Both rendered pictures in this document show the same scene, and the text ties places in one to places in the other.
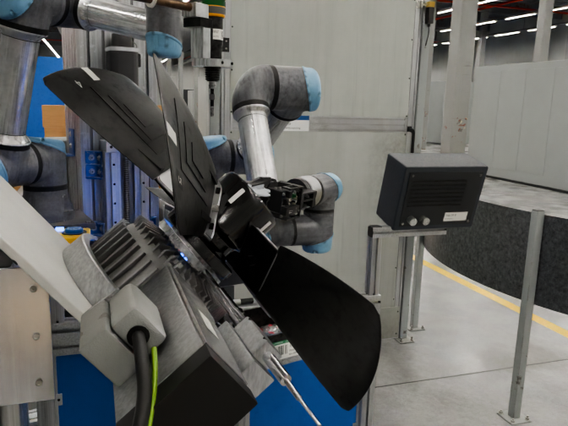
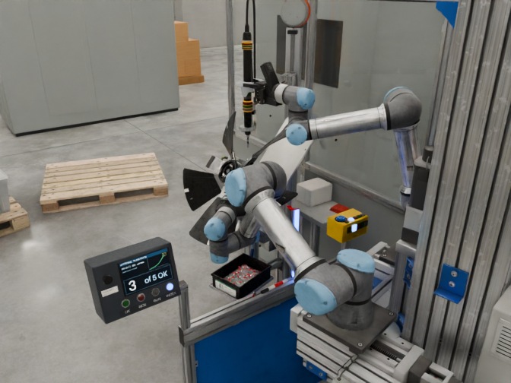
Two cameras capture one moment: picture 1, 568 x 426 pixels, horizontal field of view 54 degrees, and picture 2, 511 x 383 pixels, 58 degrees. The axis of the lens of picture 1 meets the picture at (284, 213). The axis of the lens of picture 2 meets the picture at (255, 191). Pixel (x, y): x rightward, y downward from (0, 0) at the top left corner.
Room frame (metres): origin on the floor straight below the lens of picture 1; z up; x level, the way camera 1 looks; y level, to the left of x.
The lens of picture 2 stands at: (2.89, -0.38, 2.04)
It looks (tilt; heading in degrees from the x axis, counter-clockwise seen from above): 25 degrees down; 164
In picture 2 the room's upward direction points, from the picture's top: straight up
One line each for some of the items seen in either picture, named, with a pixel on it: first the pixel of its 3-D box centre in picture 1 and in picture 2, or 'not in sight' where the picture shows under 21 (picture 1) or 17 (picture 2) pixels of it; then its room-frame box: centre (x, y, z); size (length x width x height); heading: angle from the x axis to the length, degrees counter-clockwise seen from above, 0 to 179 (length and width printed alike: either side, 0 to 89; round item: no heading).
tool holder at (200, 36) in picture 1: (208, 36); (248, 117); (1.00, 0.14, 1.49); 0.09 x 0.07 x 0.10; 144
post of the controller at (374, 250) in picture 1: (373, 259); (183, 305); (1.52, -0.25, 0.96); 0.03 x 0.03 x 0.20; 19
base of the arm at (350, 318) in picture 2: not in sight; (351, 302); (1.82, 0.25, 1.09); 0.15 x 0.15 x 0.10
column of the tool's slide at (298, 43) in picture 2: not in sight; (289, 180); (0.43, 0.56, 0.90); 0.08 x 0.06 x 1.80; 54
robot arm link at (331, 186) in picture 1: (319, 190); (217, 226); (1.36, -0.09, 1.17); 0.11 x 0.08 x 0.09; 146
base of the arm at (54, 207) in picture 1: (46, 200); not in sight; (1.57, 0.68, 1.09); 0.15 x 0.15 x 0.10
